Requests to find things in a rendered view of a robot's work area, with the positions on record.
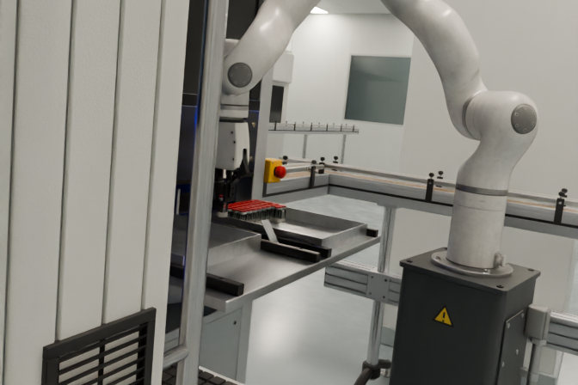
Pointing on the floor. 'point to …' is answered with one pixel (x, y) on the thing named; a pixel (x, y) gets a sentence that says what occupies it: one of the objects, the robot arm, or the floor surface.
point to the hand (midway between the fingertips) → (224, 191)
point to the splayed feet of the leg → (373, 371)
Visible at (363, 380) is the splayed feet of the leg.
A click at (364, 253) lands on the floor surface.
